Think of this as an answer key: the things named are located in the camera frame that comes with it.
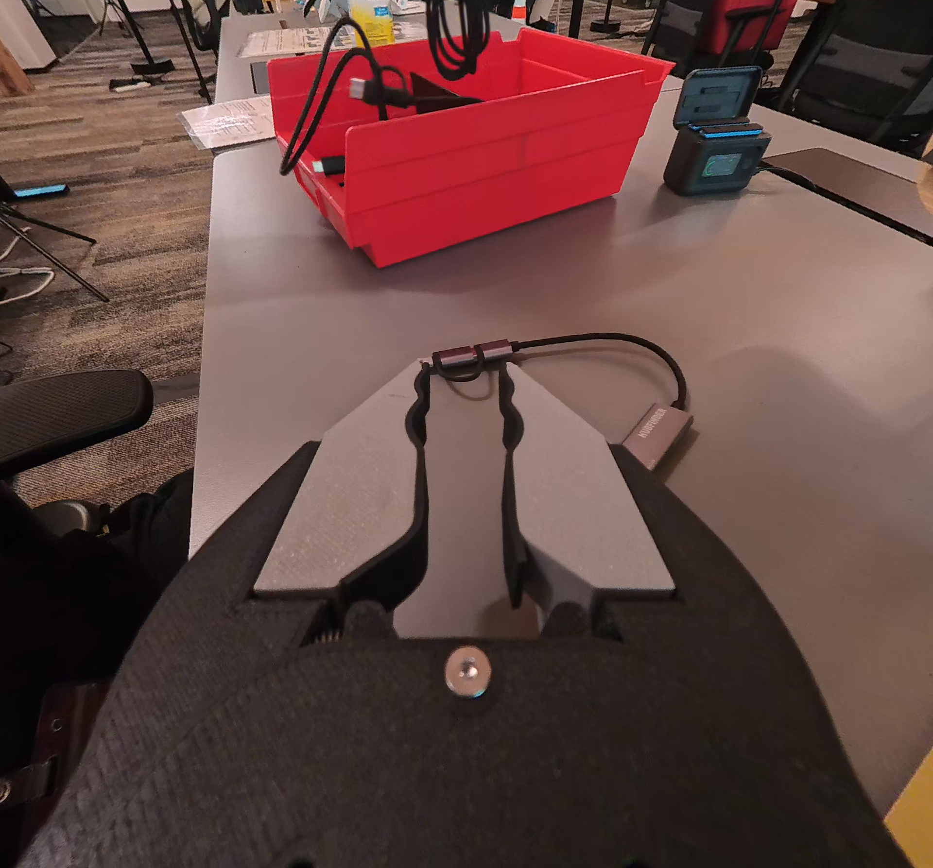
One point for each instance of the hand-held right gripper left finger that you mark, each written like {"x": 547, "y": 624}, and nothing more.
{"x": 342, "y": 518}

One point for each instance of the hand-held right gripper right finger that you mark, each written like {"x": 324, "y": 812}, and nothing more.
{"x": 590, "y": 518}

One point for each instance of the grey usb hub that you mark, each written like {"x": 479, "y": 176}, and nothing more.
{"x": 656, "y": 434}

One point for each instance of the red plastic bin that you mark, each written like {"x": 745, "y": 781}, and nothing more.
{"x": 495, "y": 183}

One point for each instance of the person's body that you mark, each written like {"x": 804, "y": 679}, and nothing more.
{"x": 58, "y": 591}

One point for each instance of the mesh office chair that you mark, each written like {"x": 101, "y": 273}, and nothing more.
{"x": 65, "y": 409}

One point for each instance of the black charging case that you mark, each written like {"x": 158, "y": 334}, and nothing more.
{"x": 718, "y": 161}

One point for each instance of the white paper sheet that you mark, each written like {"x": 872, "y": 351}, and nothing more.
{"x": 226, "y": 121}
{"x": 291, "y": 41}

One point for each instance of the black bin divider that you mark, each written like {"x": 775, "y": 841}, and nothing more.
{"x": 437, "y": 92}

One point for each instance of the yellow plastic bin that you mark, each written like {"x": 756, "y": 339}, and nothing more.
{"x": 915, "y": 824}

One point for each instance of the red storage crate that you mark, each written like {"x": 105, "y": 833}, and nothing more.
{"x": 758, "y": 1}

